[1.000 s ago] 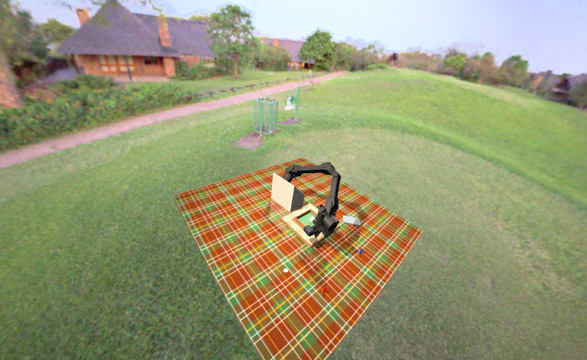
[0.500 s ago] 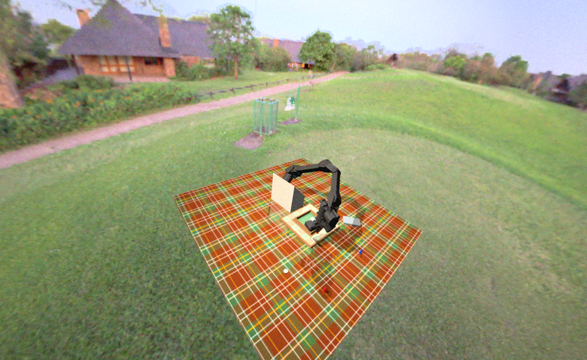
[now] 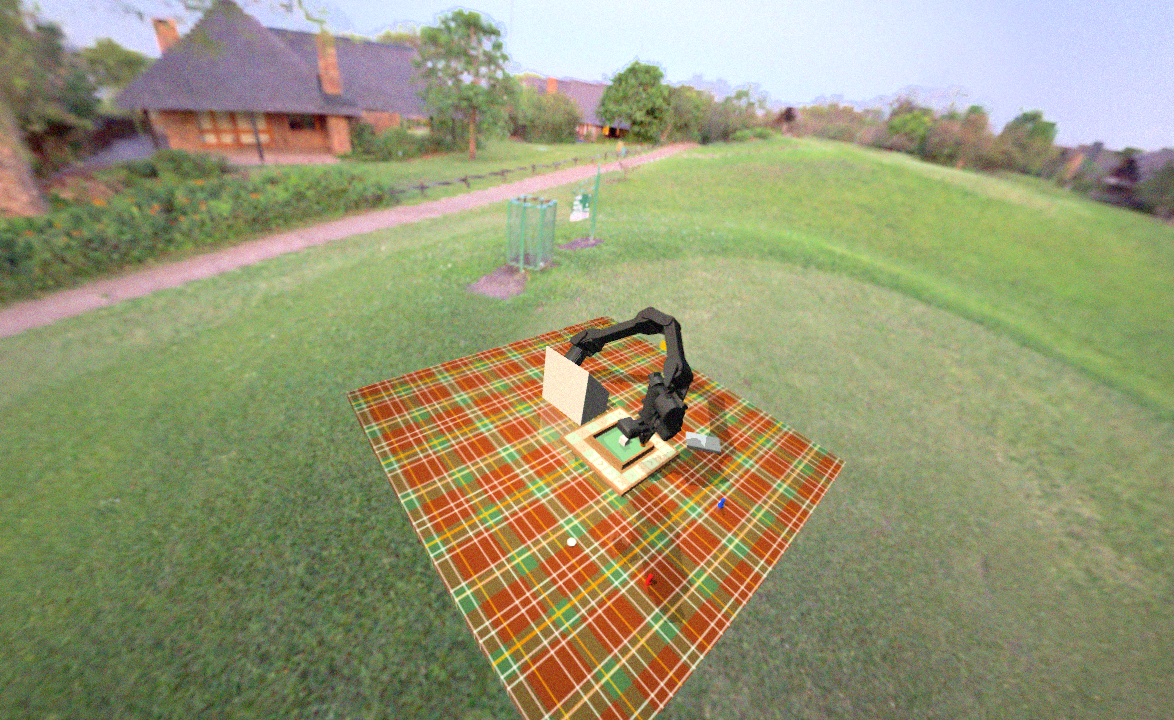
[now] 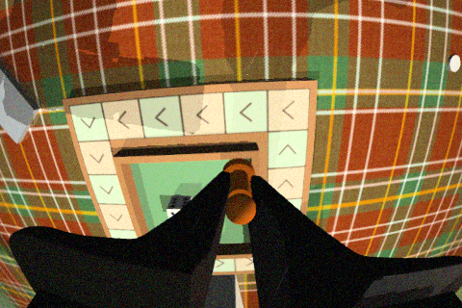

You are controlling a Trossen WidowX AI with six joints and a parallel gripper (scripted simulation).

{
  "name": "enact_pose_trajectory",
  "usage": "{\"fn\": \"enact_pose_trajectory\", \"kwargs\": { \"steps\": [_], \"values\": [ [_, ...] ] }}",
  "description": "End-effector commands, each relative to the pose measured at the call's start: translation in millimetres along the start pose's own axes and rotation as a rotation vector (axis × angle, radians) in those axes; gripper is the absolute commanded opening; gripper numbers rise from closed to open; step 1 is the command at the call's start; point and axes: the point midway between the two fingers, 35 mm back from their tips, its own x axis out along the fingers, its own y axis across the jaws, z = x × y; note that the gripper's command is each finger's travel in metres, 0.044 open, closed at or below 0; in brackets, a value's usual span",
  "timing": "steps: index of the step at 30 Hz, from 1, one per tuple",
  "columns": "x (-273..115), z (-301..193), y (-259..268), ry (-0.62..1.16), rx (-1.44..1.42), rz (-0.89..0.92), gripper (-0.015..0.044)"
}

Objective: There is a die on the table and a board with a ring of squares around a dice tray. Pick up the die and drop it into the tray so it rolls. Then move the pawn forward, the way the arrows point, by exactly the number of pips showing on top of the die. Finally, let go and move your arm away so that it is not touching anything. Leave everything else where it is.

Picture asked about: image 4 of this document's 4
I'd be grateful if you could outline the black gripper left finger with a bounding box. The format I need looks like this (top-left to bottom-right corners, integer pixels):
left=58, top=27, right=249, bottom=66
left=9, top=172, right=231, bottom=308

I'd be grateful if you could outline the white die with black pips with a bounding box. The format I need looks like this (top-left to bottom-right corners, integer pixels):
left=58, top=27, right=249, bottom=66
left=167, top=196, right=193, bottom=218

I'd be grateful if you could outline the white flat disc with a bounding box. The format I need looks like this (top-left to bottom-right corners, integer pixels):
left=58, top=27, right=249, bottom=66
left=447, top=55, right=461, bottom=72

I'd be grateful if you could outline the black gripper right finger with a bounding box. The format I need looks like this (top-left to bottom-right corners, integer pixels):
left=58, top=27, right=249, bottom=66
left=247, top=176, right=462, bottom=308

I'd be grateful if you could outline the orange game pawn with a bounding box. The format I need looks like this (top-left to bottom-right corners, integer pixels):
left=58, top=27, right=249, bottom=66
left=223, top=158, right=255, bottom=224

